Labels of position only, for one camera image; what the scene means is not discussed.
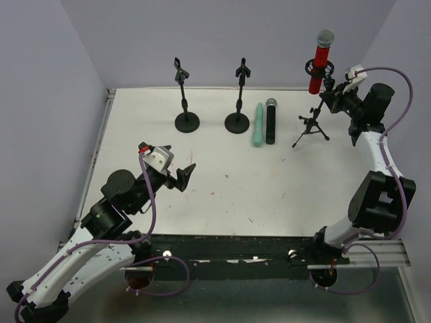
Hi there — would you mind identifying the black tripod shock-mount stand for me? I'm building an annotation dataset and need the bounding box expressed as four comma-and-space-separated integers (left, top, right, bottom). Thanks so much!
292, 59, 335, 148

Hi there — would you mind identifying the red rhinestone microphone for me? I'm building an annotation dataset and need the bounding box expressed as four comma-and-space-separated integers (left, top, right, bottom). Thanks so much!
308, 28, 335, 95

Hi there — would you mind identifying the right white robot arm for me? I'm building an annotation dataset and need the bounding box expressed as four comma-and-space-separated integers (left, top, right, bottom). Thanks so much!
311, 83, 416, 256

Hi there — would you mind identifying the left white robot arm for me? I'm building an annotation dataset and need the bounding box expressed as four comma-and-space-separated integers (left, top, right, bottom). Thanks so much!
7, 143, 196, 322

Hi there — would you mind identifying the left black round-base stand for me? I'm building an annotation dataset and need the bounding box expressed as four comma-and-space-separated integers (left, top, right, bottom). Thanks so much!
174, 57, 200, 133

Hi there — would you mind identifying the black round-base stand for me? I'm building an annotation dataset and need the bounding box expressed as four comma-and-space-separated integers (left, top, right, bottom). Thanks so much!
174, 57, 200, 133
224, 57, 251, 134

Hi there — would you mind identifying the middle black round-base stand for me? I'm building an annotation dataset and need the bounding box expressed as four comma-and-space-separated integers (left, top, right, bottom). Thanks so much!
224, 57, 251, 134

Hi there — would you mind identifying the black microphone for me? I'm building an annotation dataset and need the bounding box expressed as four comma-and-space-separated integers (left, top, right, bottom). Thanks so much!
265, 98, 277, 145

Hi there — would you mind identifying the teal microphone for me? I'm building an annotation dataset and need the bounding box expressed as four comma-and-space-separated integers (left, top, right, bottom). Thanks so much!
252, 102, 264, 147

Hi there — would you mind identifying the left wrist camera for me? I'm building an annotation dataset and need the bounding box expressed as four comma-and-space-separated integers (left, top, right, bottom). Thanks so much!
143, 147, 174, 176

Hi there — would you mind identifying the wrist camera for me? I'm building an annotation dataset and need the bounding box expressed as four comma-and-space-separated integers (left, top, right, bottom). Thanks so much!
143, 147, 174, 176
342, 65, 367, 94

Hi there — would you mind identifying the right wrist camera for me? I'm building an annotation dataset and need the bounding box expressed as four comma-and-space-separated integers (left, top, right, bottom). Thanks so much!
342, 65, 367, 94

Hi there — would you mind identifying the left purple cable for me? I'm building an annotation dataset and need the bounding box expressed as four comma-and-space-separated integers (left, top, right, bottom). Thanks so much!
13, 147, 191, 323

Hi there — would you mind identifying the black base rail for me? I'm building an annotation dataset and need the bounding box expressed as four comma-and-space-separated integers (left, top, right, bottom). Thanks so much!
121, 234, 351, 282

